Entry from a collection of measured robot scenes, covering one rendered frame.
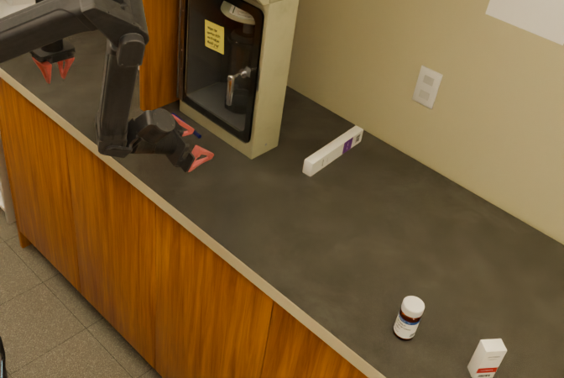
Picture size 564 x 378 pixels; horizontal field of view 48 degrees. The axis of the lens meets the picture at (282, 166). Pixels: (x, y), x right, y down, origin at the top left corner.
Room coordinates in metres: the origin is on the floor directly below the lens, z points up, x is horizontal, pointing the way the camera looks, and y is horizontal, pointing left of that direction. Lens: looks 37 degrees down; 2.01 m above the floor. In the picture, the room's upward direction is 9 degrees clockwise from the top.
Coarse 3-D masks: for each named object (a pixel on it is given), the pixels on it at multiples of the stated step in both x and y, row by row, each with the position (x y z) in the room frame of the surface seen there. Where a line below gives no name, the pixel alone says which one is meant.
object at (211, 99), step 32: (192, 0) 1.60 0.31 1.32; (224, 0) 1.52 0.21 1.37; (192, 32) 1.60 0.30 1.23; (224, 32) 1.52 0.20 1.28; (256, 32) 1.45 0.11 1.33; (192, 64) 1.59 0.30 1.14; (224, 64) 1.51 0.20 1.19; (256, 64) 1.44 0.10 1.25; (192, 96) 1.59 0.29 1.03; (224, 96) 1.51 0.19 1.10; (224, 128) 1.50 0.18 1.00
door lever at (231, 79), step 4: (240, 72) 1.46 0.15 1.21; (244, 72) 1.46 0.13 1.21; (228, 76) 1.43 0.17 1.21; (232, 76) 1.43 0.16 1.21; (236, 76) 1.44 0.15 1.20; (240, 76) 1.45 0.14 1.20; (244, 76) 1.46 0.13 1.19; (228, 80) 1.43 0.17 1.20; (232, 80) 1.43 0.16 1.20; (228, 84) 1.43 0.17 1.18; (232, 84) 1.43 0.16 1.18; (228, 88) 1.43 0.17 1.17; (232, 88) 1.43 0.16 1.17; (228, 92) 1.43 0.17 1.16; (232, 92) 1.43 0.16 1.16; (228, 96) 1.43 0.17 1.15; (232, 96) 1.43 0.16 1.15; (228, 100) 1.43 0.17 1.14; (232, 100) 1.43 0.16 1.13; (228, 104) 1.43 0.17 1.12
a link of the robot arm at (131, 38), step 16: (112, 48) 0.92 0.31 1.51; (128, 48) 0.89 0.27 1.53; (144, 48) 0.90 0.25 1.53; (112, 64) 0.94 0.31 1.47; (128, 64) 0.91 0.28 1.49; (112, 80) 0.96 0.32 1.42; (128, 80) 0.98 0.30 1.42; (112, 96) 0.98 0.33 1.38; (128, 96) 1.00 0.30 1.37; (112, 112) 1.01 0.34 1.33; (128, 112) 1.03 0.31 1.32; (96, 128) 1.08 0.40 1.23; (112, 128) 1.03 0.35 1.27; (112, 144) 1.05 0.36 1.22
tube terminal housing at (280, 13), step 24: (288, 0) 1.50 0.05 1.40; (264, 24) 1.45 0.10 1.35; (288, 24) 1.51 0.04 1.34; (264, 48) 1.45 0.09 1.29; (288, 48) 1.52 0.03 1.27; (264, 72) 1.45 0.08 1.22; (288, 72) 1.53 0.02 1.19; (264, 96) 1.46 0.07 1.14; (264, 120) 1.47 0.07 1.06; (240, 144) 1.47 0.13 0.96; (264, 144) 1.48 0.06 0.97
